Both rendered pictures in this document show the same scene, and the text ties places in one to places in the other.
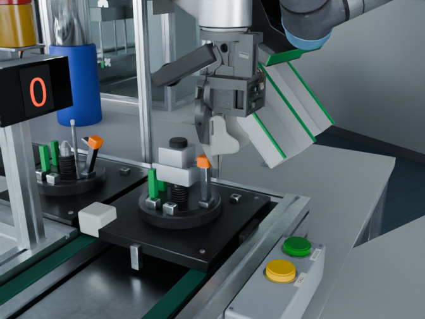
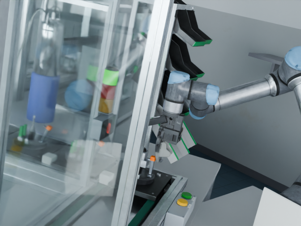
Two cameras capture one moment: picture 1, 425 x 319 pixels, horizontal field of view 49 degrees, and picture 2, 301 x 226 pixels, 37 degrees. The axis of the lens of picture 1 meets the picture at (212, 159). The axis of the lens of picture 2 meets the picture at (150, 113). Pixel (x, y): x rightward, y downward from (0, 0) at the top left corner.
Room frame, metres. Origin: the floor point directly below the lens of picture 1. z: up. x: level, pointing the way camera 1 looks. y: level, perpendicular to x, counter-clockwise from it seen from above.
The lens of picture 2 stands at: (-0.91, 0.45, 1.71)
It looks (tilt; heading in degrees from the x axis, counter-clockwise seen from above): 15 degrees down; 346
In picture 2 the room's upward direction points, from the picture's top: 12 degrees clockwise
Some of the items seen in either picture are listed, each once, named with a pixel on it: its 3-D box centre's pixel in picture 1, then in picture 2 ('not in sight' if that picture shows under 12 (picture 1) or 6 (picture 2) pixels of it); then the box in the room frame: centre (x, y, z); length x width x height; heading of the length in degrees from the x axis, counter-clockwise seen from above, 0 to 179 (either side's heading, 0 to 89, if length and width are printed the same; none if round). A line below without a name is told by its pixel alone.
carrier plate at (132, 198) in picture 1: (180, 213); (136, 179); (0.72, 0.06, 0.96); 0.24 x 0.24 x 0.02; 62
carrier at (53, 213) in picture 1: (66, 160); not in sight; (0.84, 0.28, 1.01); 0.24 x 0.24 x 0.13; 62
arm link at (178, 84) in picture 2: not in sight; (178, 86); (0.68, -0.02, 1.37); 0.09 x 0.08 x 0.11; 72
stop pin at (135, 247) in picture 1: (136, 256); not in sight; (0.61, 0.12, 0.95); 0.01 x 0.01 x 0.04; 62
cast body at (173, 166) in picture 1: (173, 158); (139, 155); (0.73, 0.06, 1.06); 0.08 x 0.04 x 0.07; 61
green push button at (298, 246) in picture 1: (296, 248); (186, 196); (0.61, -0.13, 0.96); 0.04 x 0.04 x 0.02
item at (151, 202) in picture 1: (152, 203); not in sight; (0.69, 0.10, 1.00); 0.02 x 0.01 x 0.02; 62
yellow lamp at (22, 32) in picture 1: (13, 24); not in sight; (0.61, 0.25, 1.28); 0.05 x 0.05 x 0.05
